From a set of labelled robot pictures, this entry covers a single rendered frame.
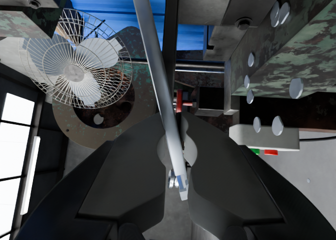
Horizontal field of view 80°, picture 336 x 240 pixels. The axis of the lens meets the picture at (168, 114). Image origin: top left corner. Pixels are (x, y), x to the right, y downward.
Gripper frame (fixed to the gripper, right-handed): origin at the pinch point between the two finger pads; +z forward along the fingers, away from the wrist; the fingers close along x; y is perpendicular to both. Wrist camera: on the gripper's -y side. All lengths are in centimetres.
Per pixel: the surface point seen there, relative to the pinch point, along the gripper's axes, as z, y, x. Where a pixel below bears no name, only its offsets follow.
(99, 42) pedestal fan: 94, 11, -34
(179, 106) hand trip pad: 37.5, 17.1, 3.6
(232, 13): 18.7, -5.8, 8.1
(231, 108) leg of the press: 28.7, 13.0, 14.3
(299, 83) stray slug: 6.9, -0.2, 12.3
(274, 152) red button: 23.7, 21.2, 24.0
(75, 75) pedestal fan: 91, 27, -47
